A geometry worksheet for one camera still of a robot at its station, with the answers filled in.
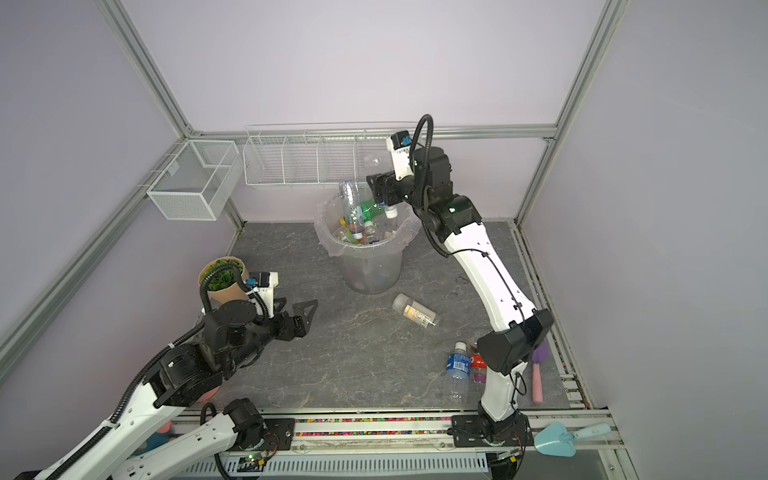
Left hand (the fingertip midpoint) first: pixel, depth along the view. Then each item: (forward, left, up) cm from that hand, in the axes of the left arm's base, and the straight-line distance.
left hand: (301, 307), depth 67 cm
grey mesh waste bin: (+27, -15, -8) cm, 32 cm away
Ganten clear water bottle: (+33, -10, -1) cm, 35 cm away
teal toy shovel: (-26, -59, -26) cm, 70 cm away
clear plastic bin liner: (+26, -15, -8) cm, 31 cm away
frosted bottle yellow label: (+8, -27, -21) cm, 36 cm away
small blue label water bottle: (-10, -37, -21) cm, 44 cm away
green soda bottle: (+34, -16, -3) cm, 38 cm away
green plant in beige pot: (+19, +30, -17) cm, 39 cm away
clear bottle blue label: (+22, -21, +8) cm, 31 cm away
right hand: (+25, -20, +17) cm, 36 cm away
